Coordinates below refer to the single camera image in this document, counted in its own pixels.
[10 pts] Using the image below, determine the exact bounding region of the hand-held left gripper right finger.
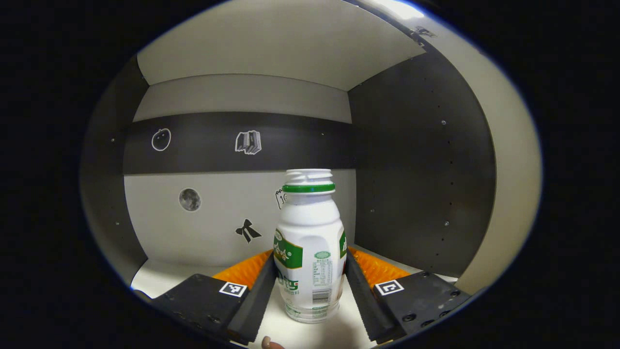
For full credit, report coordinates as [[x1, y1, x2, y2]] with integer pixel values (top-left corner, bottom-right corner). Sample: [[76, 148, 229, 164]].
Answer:
[[345, 246, 471, 344]]

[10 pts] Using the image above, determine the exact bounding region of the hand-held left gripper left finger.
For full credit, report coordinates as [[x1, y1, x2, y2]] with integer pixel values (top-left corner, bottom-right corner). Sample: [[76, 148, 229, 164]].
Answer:
[[151, 250, 278, 346]]

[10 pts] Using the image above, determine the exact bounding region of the white plastic bottle green label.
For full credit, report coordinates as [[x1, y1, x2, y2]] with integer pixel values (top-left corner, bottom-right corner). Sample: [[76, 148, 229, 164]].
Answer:
[[274, 169, 347, 324]]

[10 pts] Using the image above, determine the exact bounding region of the grey and white cabinet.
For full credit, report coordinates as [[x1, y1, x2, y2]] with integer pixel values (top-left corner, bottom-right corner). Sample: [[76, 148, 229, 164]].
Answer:
[[80, 0, 499, 349]]

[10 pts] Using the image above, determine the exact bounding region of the grey cabinet door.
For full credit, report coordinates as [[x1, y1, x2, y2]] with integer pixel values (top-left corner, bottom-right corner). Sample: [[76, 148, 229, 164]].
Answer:
[[358, 0, 543, 296]]

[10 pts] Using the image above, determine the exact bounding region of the white cabinet shelf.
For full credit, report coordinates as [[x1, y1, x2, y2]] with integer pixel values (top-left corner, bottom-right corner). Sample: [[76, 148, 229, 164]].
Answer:
[[131, 257, 458, 349], [137, 0, 427, 92]]

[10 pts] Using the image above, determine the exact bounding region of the long ceiling light panel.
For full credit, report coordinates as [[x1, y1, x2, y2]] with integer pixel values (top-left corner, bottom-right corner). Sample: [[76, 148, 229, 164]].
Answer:
[[373, 0, 427, 20]]

